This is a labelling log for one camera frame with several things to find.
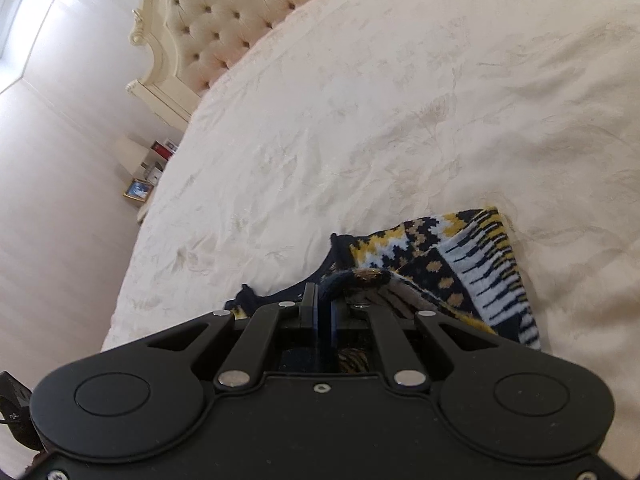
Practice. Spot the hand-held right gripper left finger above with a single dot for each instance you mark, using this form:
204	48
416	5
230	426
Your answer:
311	310

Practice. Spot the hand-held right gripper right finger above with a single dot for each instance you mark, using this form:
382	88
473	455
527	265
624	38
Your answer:
332	325

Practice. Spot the patterned knit sweater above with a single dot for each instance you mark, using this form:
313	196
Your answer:
450	270

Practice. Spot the red box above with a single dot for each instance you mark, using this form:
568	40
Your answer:
161	151

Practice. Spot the cream bedspread bed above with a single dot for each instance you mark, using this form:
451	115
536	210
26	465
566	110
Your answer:
400	110

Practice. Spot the tufted cream headboard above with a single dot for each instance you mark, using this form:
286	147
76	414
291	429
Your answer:
225	15

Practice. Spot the gold photo frame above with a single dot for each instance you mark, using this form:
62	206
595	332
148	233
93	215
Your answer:
138	190

